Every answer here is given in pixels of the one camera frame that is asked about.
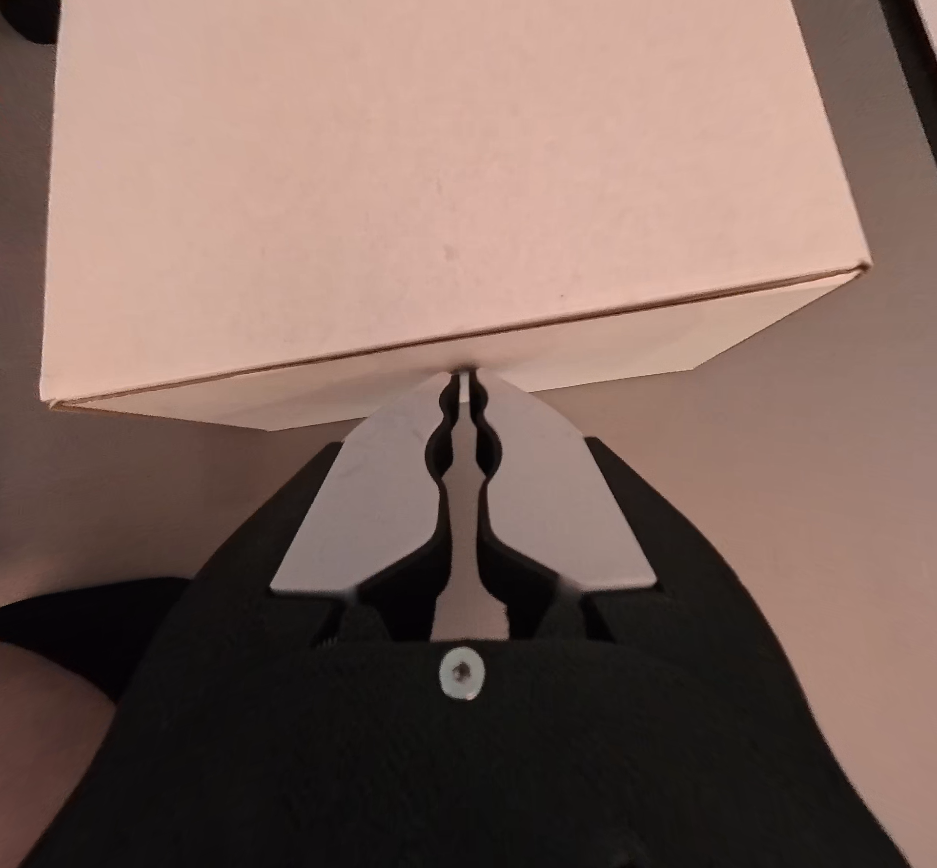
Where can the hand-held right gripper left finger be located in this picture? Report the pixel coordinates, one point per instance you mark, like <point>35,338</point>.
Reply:
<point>366,509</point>

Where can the white cardboard box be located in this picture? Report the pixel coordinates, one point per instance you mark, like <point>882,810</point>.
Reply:
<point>439,151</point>

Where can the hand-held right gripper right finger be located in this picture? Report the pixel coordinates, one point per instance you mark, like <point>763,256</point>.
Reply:
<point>564,509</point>

